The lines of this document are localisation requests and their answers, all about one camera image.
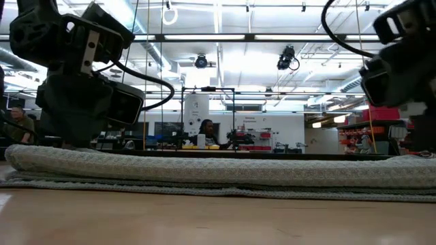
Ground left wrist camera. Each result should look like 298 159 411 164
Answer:
104 80 146 126

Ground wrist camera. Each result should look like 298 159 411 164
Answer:
359 57 396 108
104 80 146 126

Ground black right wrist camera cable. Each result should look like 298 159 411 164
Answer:
320 0 375 59

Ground red and white cabinet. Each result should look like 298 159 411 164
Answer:
238 129 273 151

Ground shelf rack with bins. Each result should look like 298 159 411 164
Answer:
337 118 406 156

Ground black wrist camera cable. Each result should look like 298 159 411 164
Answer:
320 0 375 59
93 59 176 112

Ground black ceiling camera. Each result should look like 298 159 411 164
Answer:
277 45 300 71
194 53 208 69

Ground black left wrist camera cable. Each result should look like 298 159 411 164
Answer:
93 59 176 112

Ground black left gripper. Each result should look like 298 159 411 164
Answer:
35 74 115 148

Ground white hanging ring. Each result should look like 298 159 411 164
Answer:
162 6 178 27

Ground grey microfiber towel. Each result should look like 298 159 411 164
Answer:
0 143 436 204

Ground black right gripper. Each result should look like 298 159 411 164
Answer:
381 37 436 152

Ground thin yellow hanging cord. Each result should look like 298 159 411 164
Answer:
354 0 378 154

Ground red storage bins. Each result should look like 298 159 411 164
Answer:
362 105 401 122

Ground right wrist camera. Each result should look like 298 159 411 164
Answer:
359 57 396 108

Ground person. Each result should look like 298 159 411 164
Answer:
3 105 37 144
196 118 232 150

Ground black aluminium table frame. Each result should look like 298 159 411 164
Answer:
97 148 396 161

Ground black overhead frame beam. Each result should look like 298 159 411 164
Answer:
0 33 388 44

